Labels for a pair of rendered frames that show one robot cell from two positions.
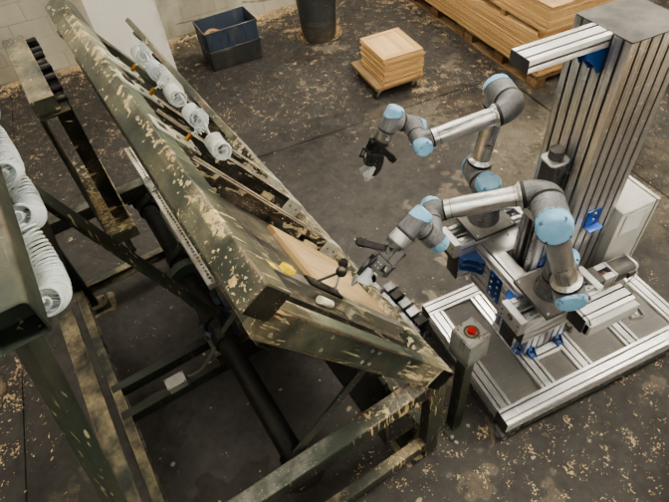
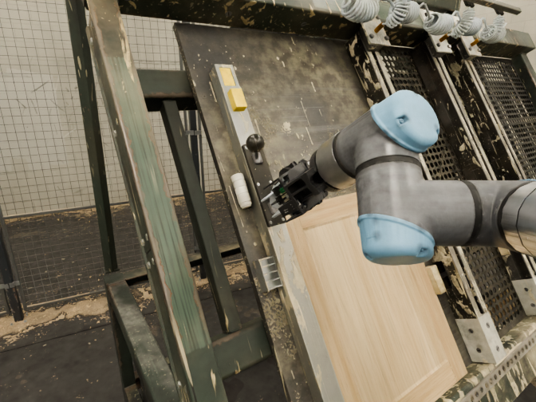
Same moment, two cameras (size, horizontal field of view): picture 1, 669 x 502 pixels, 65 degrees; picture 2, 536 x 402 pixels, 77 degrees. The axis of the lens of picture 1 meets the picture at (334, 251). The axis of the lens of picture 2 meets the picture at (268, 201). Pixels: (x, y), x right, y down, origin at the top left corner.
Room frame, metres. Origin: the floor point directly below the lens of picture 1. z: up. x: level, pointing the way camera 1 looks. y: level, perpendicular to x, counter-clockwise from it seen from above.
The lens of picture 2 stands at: (1.05, -0.69, 1.63)
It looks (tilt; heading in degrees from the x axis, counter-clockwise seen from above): 18 degrees down; 83
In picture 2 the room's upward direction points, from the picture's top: straight up
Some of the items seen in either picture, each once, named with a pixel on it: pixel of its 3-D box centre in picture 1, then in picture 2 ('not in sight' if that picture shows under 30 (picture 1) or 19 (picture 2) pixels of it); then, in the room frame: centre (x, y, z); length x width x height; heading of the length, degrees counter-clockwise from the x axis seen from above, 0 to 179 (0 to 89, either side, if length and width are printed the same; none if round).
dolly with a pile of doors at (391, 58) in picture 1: (385, 62); not in sight; (4.82, -0.74, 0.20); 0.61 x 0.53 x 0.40; 19
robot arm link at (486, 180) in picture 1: (487, 189); not in sight; (1.76, -0.73, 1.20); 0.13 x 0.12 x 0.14; 5
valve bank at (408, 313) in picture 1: (395, 304); not in sight; (1.55, -0.27, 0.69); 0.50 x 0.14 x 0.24; 27
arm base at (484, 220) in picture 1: (484, 208); not in sight; (1.75, -0.73, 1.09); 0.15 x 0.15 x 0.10
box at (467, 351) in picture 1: (469, 343); not in sight; (1.19, -0.53, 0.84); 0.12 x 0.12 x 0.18; 27
